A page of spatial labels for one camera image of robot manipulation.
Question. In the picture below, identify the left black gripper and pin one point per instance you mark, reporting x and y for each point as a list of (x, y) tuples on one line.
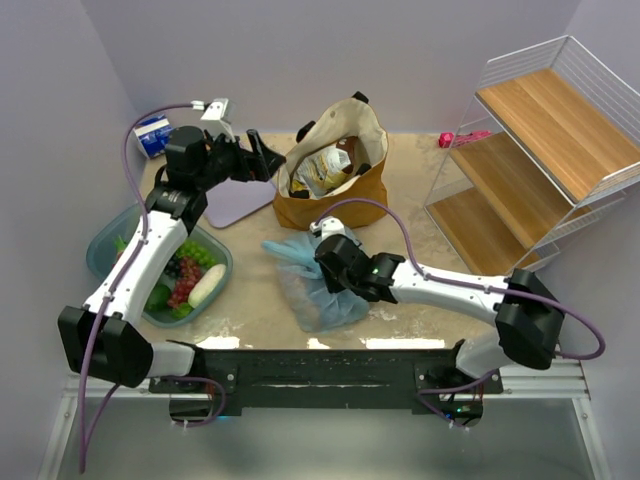
[(248, 163)]

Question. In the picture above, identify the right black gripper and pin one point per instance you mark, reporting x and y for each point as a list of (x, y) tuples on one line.
[(333, 279)]

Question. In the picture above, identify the light blue plastic bag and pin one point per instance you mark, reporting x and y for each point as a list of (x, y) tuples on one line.
[(315, 308)]

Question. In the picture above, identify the brown white chips bag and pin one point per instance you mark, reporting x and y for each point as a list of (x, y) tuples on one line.
[(327, 169)]

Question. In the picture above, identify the brown Trader Joe's tote bag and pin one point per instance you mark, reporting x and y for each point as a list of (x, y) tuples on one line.
[(360, 201)]

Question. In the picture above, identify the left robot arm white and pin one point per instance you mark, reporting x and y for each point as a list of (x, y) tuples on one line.
[(100, 338)]

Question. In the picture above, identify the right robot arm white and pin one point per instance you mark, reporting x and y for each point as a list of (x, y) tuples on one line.
[(525, 327)]

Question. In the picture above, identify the lavender cutting board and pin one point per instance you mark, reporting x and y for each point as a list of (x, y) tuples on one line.
[(231, 201)]

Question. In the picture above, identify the green grape bunch toy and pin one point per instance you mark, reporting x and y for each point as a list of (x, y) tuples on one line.
[(197, 253)]

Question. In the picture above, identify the blue white carton box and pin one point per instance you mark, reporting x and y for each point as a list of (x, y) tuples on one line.
[(152, 135)]

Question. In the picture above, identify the red grape bunch toy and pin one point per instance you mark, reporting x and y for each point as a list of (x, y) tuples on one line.
[(191, 275)]

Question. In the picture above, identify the white radish toy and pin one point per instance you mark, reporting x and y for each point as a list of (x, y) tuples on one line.
[(206, 285)]

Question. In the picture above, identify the dark blueberry bunch toy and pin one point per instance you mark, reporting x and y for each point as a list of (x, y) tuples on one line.
[(174, 269)]

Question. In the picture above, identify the teal fruit tray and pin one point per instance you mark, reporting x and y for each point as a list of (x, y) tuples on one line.
[(101, 253)]

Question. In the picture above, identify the pink wrapped item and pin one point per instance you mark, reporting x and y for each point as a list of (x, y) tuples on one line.
[(452, 140)]

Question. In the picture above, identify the pink dragon fruit toy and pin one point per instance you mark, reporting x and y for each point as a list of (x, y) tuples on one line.
[(120, 245)]

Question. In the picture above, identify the green leafy vegetable toy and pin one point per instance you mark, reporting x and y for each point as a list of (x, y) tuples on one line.
[(172, 302)]

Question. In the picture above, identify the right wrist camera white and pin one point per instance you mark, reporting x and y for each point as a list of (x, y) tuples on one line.
[(326, 227)]

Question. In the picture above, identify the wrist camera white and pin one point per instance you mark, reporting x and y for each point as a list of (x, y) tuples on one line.
[(326, 227), (216, 115)]

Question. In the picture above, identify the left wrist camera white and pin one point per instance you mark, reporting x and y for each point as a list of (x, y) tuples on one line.
[(216, 115)]

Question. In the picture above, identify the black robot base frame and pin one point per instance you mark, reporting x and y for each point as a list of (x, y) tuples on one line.
[(419, 380)]

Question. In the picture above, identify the white wire wooden shelf rack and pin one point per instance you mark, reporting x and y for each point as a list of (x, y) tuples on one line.
[(563, 153)]

